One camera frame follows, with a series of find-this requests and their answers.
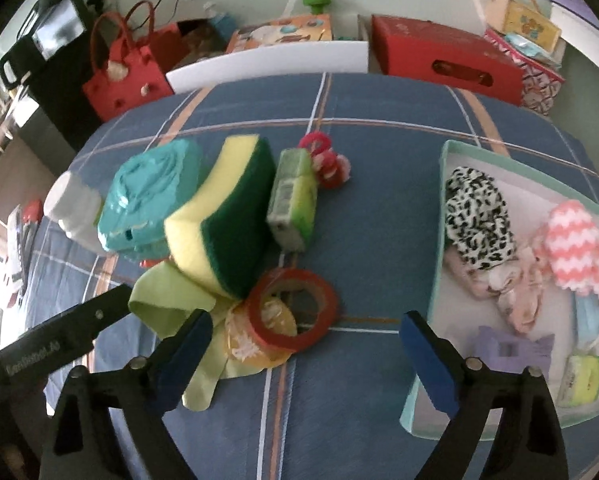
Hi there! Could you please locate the purple wet wipes pack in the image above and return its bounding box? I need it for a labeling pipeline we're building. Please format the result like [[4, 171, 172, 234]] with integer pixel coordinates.
[[472, 325, 555, 373]]

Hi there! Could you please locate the yellow orange packet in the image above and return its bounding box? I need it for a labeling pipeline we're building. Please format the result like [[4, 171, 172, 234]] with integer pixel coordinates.
[[224, 300, 297, 363]]

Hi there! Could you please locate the yellow green sponge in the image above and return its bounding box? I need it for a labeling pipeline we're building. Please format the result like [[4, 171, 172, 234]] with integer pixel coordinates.
[[163, 134, 276, 301]]

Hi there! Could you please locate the red felt bag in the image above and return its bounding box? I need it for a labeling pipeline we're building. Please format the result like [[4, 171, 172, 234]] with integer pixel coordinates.
[[82, 0, 185, 123]]

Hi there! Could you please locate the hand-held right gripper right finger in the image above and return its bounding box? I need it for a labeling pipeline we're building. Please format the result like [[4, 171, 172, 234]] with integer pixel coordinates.
[[399, 310, 570, 480]]

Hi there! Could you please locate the pink floral cloth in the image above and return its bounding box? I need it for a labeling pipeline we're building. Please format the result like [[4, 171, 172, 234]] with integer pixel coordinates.
[[442, 245, 550, 335]]

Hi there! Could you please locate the pink white knitted cloth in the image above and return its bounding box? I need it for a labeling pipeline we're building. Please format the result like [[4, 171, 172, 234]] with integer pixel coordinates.
[[532, 200, 599, 297]]

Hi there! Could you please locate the red and clear plastic item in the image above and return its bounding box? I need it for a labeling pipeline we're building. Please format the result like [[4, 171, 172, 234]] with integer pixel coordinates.
[[6, 199, 45, 311]]

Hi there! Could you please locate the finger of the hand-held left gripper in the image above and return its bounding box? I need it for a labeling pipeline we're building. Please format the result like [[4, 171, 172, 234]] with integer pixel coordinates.
[[62, 284, 132, 361]]

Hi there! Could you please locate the white desk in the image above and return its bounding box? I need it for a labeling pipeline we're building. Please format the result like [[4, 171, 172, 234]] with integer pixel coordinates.
[[549, 2, 599, 61]]

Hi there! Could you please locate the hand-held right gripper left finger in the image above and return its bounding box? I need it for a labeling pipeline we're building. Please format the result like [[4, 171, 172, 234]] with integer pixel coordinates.
[[42, 309, 214, 480]]

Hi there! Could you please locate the green tissue pack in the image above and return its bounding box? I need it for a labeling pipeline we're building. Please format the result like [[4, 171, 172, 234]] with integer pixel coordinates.
[[557, 355, 599, 407], [266, 147, 319, 252]]

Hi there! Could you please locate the leopard print scrunchie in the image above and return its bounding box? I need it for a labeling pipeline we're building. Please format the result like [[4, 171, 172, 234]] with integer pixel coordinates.
[[444, 166, 517, 273]]

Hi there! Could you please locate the light green cloth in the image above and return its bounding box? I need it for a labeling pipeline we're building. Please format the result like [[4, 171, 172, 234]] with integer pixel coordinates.
[[128, 260, 230, 411]]

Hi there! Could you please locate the black appliance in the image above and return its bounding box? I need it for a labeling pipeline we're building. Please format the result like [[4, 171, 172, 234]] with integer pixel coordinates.
[[0, 0, 105, 153]]

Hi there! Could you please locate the cream gift bag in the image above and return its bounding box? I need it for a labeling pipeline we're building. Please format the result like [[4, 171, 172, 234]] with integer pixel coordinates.
[[484, 0, 564, 48]]

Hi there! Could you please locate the orange toy box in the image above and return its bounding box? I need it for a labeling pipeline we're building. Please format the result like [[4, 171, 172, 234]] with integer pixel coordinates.
[[226, 14, 335, 53]]

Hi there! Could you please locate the blue label water bottle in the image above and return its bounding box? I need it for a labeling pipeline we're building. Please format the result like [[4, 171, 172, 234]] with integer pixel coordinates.
[[202, 2, 240, 48]]

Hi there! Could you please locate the white pill bottle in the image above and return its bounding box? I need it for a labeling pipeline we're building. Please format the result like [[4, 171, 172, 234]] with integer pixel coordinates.
[[43, 170, 105, 253]]

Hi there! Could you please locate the red cardboard box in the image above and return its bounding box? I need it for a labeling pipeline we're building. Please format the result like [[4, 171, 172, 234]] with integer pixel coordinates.
[[371, 14, 525, 107]]

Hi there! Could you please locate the blue plaid blanket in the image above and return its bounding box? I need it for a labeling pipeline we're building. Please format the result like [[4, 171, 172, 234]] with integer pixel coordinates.
[[14, 72, 599, 480]]

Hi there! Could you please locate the red pink scrunchie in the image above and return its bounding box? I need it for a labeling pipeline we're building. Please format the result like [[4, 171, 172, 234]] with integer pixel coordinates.
[[299, 131, 353, 190]]

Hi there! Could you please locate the red white patterned box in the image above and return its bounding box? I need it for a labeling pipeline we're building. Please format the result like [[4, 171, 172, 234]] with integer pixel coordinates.
[[484, 27, 566, 116]]

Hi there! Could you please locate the teal cardboard tray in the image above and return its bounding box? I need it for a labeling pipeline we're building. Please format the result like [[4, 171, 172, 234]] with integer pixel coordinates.
[[399, 140, 599, 441]]

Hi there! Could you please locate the red tape roll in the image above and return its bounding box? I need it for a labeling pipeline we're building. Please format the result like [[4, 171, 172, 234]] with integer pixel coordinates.
[[246, 268, 340, 353]]

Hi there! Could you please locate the teal plastic storage box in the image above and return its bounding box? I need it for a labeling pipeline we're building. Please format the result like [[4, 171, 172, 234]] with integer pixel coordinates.
[[96, 139, 202, 261]]

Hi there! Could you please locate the light blue face mask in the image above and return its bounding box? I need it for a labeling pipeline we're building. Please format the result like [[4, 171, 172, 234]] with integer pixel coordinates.
[[572, 290, 599, 351]]

